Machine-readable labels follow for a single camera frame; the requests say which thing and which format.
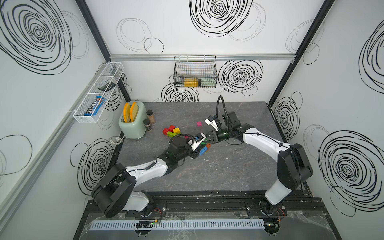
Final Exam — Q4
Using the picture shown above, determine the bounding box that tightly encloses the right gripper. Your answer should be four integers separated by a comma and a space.
201, 127, 233, 144

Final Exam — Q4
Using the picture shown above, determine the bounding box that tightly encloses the blue lego brick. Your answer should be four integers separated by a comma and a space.
200, 147, 208, 155

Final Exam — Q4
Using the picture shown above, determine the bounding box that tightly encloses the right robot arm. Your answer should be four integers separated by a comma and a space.
205, 112, 314, 216

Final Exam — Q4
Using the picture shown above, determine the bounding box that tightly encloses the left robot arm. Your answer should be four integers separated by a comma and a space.
91, 133, 206, 219

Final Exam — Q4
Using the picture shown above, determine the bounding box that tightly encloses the yellow lego brick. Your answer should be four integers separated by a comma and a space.
173, 128, 181, 134

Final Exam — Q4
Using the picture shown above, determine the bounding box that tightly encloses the long green lego brick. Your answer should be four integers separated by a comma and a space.
167, 132, 177, 138

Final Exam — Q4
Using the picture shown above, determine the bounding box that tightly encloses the red lego brick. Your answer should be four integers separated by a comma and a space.
163, 125, 175, 135

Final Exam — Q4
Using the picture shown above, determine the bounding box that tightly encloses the dark pepper jar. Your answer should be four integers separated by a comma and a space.
143, 119, 152, 132

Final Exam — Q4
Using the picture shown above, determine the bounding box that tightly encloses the mint green toaster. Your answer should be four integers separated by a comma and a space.
119, 101, 147, 139

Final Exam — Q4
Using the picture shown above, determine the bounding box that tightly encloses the yellow item in basket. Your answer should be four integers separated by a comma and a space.
184, 78, 201, 88

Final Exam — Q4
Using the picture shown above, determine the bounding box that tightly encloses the yellow toast slice right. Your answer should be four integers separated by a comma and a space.
130, 102, 139, 123

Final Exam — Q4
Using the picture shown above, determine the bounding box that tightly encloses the yellow toast slice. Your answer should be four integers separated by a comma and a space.
130, 102, 139, 123
123, 103, 131, 123

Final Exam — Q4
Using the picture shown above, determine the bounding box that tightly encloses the yellow toast slice left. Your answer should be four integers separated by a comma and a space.
123, 103, 131, 123

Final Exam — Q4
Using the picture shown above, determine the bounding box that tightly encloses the black remote control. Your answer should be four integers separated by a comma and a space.
98, 82, 117, 93

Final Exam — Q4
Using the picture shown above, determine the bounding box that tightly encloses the blue candy packet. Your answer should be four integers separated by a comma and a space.
84, 96, 105, 116

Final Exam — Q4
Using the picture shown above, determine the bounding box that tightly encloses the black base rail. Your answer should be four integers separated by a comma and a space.
106, 191, 328, 218

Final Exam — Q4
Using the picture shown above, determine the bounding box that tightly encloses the black wire wall basket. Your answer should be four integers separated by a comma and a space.
173, 55, 218, 89

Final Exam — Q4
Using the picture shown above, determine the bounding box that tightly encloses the white slotted cable duct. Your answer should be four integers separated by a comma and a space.
90, 219, 265, 231

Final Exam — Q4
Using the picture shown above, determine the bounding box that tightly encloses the white wire wall shelf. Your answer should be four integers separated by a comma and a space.
73, 62, 124, 124

